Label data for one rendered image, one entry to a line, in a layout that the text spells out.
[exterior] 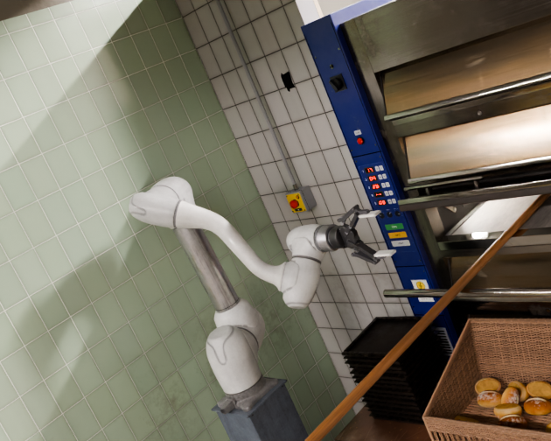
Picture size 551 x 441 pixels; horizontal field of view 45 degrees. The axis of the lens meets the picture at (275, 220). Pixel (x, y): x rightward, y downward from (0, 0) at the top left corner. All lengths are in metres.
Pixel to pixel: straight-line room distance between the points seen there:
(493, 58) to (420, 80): 0.29
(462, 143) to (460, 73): 0.25
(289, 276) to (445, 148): 0.76
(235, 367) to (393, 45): 1.28
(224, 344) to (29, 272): 0.78
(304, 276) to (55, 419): 1.11
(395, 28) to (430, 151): 0.47
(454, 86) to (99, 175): 1.41
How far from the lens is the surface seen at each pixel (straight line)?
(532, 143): 2.34
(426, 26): 2.38
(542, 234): 2.48
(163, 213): 2.31
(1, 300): 2.59
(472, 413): 2.73
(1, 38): 2.75
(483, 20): 2.29
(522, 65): 2.26
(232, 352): 2.41
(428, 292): 2.34
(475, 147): 2.44
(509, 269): 2.63
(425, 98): 2.44
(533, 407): 2.60
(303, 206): 2.95
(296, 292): 2.19
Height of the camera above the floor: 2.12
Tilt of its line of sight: 14 degrees down
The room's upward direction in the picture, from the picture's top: 23 degrees counter-clockwise
